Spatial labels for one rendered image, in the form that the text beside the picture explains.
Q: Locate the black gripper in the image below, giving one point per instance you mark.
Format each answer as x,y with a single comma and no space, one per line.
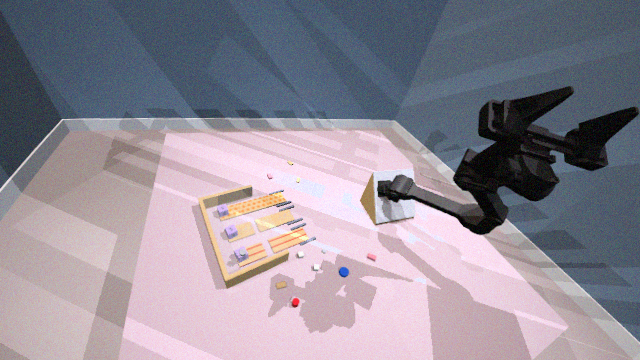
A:
509,124

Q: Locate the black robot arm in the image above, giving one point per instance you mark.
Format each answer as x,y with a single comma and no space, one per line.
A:
477,173

